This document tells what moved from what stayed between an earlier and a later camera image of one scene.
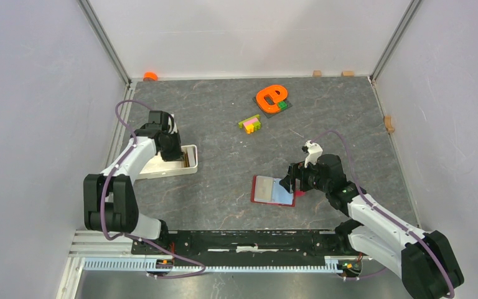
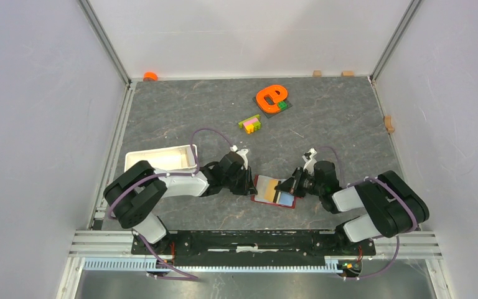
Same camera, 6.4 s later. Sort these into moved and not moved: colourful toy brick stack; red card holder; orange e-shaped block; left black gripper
Moved: left black gripper
Not moved: red card holder; orange e-shaped block; colourful toy brick stack
